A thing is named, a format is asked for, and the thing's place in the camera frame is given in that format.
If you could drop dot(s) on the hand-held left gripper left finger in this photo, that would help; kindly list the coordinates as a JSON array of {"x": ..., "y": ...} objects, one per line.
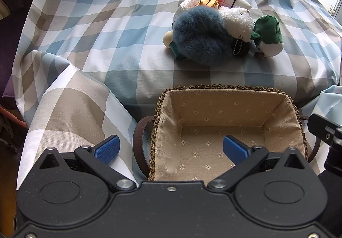
[{"x": 108, "y": 148}]

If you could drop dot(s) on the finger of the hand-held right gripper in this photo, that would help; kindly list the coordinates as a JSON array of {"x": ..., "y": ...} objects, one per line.
[{"x": 324, "y": 127}]

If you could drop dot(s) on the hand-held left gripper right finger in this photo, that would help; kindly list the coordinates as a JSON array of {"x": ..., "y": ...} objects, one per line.
[{"x": 235, "y": 150}]

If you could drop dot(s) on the woven basket with fabric liner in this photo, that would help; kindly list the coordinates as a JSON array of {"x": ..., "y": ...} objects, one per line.
[{"x": 203, "y": 120}]

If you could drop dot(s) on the green hat penguin plush toy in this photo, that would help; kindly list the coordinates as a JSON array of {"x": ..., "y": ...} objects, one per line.
[{"x": 267, "y": 29}]

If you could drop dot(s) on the blue fluffy plush toy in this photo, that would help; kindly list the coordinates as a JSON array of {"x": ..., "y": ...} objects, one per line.
[{"x": 200, "y": 35}]

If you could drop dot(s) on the beige teal mushroom toy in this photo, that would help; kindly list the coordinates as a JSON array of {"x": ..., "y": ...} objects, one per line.
[{"x": 167, "y": 39}]

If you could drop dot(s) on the white sheep plush toy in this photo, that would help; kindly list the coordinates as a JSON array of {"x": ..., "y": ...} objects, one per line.
[{"x": 237, "y": 21}]

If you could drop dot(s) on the white plastic packet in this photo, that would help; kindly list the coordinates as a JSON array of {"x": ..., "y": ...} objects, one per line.
[{"x": 188, "y": 3}]

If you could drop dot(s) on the blue beige checked tablecloth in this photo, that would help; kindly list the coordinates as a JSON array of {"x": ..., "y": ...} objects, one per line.
[{"x": 120, "y": 27}]

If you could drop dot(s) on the dark purple furniture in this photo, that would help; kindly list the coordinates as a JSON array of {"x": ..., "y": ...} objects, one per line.
[{"x": 10, "y": 40}]

